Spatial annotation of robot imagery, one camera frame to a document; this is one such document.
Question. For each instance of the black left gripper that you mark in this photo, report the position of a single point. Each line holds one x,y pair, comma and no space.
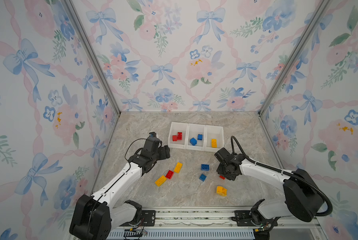
164,151

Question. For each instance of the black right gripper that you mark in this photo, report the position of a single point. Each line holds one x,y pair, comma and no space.
219,172

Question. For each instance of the yellow curved lego brick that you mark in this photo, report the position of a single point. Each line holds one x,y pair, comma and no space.
214,143

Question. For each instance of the red curved lego brick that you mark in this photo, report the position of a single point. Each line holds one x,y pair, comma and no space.
179,136

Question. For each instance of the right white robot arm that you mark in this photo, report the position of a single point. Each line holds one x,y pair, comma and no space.
302,198

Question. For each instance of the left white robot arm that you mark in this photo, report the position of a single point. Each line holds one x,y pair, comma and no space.
95,216

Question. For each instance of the yellow arched lego brick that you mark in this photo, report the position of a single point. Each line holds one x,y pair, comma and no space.
221,191

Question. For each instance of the yellow lego brick lower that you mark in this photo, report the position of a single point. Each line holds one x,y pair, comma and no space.
160,181

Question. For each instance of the small blue lego cube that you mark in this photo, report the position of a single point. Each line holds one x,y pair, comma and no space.
203,177

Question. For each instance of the yellow lego brick upper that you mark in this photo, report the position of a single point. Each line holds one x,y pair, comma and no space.
178,167

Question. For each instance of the white left plastic bin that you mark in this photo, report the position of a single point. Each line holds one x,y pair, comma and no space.
174,129

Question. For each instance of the white middle plastic bin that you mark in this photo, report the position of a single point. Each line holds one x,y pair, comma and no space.
193,131

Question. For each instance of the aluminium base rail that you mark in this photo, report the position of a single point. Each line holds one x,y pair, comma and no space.
215,223

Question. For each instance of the left aluminium corner post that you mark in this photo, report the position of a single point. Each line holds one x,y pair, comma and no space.
77,24

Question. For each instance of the aluminium corner post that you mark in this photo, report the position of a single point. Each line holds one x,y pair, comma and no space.
77,24
317,15

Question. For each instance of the right aluminium corner post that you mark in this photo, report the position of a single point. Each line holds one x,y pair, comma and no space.
317,15

